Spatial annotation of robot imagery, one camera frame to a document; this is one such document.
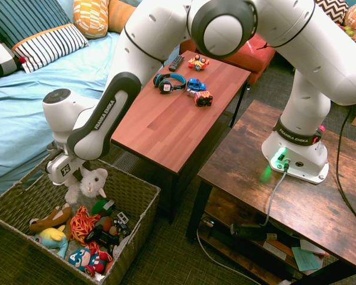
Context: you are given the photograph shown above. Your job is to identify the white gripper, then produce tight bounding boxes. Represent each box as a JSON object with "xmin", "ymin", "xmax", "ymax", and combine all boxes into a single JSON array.
[{"xmin": 46, "ymin": 153, "xmax": 92, "ymax": 186}]

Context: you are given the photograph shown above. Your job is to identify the white fluffy stuffed toy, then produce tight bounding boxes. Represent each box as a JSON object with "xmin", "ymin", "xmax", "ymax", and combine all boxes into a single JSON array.
[{"xmin": 64, "ymin": 167, "xmax": 109, "ymax": 205}]

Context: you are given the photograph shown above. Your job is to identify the woven grey wicker basket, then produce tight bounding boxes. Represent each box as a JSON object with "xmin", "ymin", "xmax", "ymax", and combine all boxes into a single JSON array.
[{"xmin": 0, "ymin": 154, "xmax": 161, "ymax": 285}]

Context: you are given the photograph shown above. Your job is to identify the orange and grey knitted toy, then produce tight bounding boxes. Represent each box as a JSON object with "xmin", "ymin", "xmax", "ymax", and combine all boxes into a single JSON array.
[{"xmin": 100, "ymin": 216, "xmax": 119, "ymax": 237}]

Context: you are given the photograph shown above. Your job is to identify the small toy car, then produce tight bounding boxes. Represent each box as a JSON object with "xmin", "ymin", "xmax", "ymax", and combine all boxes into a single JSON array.
[{"xmin": 112, "ymin": 211, "xmax": 132, "ymax": 235}]

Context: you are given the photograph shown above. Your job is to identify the grey plush toy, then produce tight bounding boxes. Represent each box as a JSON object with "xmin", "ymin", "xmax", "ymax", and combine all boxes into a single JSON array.
[{"xmin": 112, "ymin": 245, "xmax": 128, "ymax": 259}]

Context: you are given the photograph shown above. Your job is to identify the red fire truck toy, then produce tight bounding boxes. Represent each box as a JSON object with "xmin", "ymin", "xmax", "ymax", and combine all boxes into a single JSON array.
[{"xmin": 193, "ymin": 90, "xmax": 214, "ymax": 107}]

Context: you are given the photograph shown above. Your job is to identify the blue toy car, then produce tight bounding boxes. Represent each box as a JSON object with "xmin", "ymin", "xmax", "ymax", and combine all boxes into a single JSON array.
[{"xmin": 186, "ymin": 77, "xmax": 208, "ymax": 93}]

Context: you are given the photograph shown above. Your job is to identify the orange robot toy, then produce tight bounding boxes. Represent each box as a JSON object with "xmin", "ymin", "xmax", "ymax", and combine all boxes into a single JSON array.
[{"xmin": 187, "ymin": 53, "xmax": 211, "ymax": 72}]

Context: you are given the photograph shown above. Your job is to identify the green ball with tag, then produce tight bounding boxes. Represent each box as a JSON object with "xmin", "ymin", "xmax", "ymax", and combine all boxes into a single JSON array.
[{"xmin": 91, "ymin": 199, "xmax": 116, "ymax": 217}]

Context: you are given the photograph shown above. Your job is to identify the orange flame pattern plush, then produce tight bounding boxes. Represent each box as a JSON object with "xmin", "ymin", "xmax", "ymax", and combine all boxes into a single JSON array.
[{"xmin": 68, "ymin": 205, "xmax": 103, "ymax": 253}]

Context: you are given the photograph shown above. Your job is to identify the brown and white plush animal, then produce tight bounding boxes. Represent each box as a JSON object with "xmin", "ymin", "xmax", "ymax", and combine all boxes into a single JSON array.
[{"xmin": 28, "ymin": 203, "xmax": 73, "ymax": 233}]

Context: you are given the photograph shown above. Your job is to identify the yellow and blue pony plush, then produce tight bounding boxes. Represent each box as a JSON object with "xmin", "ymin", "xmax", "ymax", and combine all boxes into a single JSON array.
[{"xmin": 34, "ymin": 224, "xmax": 69, "ymax": 259}]

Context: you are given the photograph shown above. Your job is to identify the bed with light blue sheet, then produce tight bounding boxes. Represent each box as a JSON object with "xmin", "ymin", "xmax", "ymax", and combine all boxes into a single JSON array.
[{"xmin": 0, "ymin": 29, "xmax": 137, "ymax": 205}]

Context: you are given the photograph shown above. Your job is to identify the Captain America plush doll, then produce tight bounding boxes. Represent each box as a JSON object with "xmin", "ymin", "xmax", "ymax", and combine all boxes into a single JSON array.
[{"xmin": 68, "ymin": 246, "xmax": 113, "ymax": 277}]

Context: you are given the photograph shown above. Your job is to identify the reddish wooden coffee table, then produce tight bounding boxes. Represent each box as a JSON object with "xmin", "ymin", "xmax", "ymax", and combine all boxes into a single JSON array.
[{"xmin": 110, "ymin": 49, "xmax": 252, "ymax": 225}]

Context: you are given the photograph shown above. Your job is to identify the blue and black headphones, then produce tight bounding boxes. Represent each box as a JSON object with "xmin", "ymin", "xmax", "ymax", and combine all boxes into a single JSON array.
[{"xmin": 152, "ymin": 72, "xmax": 187, "ymax": 95}]

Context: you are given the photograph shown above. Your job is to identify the white pillow with navy stripes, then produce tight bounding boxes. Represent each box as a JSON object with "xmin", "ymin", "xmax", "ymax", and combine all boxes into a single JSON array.
[{"xmin": 11, "ymin": 23, "xmax": 90, "ymax": 74}]

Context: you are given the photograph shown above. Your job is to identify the black and white checked pillow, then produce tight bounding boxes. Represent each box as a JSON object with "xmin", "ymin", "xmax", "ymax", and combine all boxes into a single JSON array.
[{"xmin": 0, "ymin": 28, "xmax": 24, "ymax": 86}]

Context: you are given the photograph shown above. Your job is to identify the black remote control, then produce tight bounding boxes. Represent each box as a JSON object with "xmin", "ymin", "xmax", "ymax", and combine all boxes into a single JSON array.
[{"xmin": 168, "ymin": 55, "xmax": 185, "ymax": 72}]

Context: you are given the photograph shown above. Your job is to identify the orange and white patterned pillow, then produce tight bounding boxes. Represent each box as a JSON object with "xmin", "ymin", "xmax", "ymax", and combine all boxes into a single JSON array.
[{"xmin": 72, "ymin": 0, "xmax": 110, "ymax": 40}]

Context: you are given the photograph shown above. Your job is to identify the plain orange pillow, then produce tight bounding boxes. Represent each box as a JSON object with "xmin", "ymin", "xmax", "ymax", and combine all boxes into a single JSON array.
[{"xmin": 108, "ymin": 0, "xmax": 137, "ymax": 34}]

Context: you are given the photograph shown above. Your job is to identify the dark blue striped pillow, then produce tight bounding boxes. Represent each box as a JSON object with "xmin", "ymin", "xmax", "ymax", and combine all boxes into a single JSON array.
[{"xmin": 0, "ymin": 0, "xmax": 74, "ymax": 50}]

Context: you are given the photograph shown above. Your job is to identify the black power adapter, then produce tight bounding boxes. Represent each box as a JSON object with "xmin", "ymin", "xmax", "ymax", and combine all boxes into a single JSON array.
[{"xmin": 230, "ymin": 222, "xmax": 278, "ymax": 242}]

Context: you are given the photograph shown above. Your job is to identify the orange ottoman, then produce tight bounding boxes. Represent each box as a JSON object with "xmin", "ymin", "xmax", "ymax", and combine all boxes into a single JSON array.
[{"xmin": 179, "ymin": 32, "xmax": 276, "ymax": 86}]

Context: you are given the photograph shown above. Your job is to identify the white paper sheets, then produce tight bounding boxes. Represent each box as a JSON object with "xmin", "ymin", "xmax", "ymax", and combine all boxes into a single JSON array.
[{"xmin": 262, "ymin": 239, "xmax": 294, "ymax": 259}]

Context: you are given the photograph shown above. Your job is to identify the rustic dark wood table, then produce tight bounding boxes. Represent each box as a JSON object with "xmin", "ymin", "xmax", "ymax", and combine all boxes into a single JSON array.
[{"xmin": 185, "ymin": 99, "xmax": 356, "ymax": 285}]

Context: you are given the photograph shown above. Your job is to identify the teal paper sheet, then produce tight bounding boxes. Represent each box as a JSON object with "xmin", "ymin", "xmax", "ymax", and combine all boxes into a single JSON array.
[{"xmin": 291, "ymin": 246, "xmax": 321, "ymax": 271}]

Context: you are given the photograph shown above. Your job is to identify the black and white chevron pillow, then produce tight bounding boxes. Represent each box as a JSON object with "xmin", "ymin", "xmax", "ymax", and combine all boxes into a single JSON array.
[{"xmin": 314, "ymin": 0, "xmax": 349, "ymax": 26}]

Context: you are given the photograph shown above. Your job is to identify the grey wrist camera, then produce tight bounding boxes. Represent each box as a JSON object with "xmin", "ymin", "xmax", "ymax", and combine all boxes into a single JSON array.
[{"xmin": 46, "ymin": 141, "xmax": 63, "ymax": 161}]

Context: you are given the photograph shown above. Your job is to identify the white cable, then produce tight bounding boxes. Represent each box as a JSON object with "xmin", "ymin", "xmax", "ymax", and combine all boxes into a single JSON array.
[{"xmin": 195, "ymin": 227, "xmax": 262, "ymax": 285}]

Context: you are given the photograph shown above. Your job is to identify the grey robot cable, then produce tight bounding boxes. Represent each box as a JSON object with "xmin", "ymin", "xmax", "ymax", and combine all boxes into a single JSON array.
[{"xmin": 260, "ymin": 169, "xmax": 289, "ymax": 228}]

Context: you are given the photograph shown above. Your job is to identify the black cable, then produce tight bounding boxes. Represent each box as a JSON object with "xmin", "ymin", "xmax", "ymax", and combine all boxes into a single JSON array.
[{"xmin": 335, "ymin": 105, "xmax": 356, "ymax": 229}]

